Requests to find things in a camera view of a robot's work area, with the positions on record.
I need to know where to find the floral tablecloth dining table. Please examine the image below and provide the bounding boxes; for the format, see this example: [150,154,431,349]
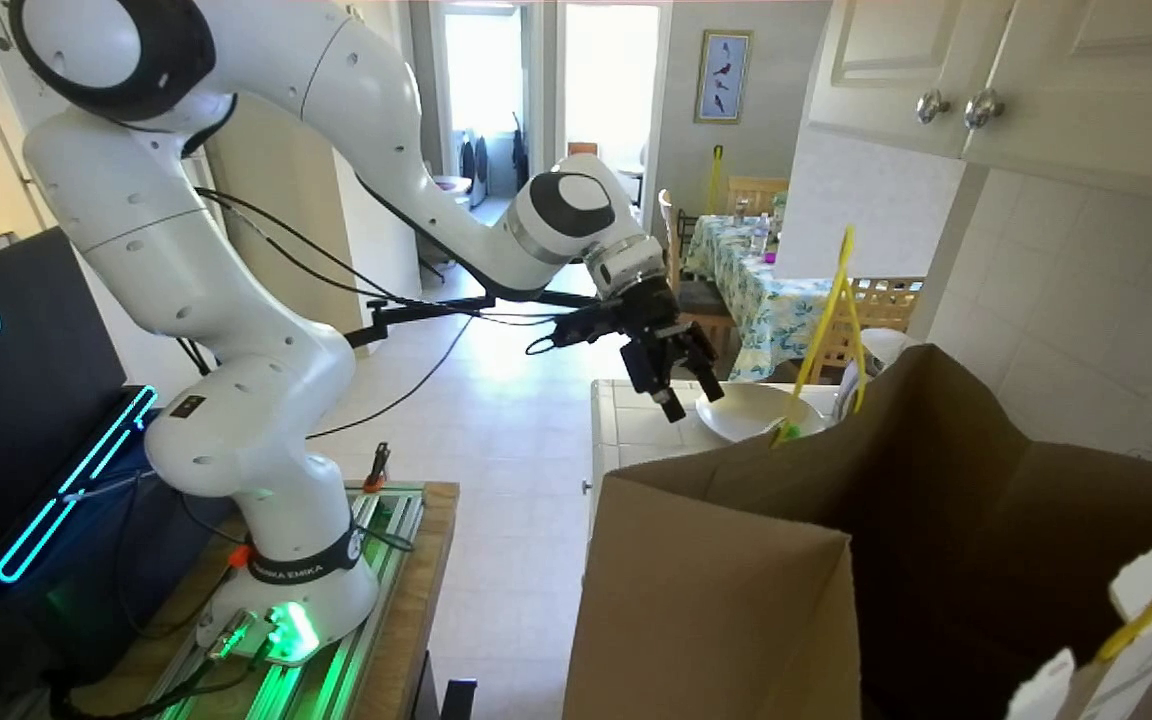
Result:
[679,213,928,386]

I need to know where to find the brown McDelivery paper bag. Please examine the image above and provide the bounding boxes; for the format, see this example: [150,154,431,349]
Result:
[563,343,1152,720]

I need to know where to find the white upper cabinets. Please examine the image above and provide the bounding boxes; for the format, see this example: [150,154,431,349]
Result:
[807,0,1152,195]

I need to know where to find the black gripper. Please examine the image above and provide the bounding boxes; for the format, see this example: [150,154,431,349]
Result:
[550,279,722,423]

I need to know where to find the framed wall picture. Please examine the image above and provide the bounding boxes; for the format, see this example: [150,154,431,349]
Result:
[694,27,753,122]

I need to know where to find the yellow green brush handle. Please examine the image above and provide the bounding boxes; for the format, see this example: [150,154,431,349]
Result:
[770,223,865,449]

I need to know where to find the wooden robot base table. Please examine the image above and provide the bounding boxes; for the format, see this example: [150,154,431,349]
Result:
[52,485,459,720]

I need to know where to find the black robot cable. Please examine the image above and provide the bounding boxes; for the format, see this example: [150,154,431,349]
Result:
[192,183,606,443]

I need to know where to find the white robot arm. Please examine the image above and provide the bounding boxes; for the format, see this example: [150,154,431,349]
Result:
[5,0,715,665]

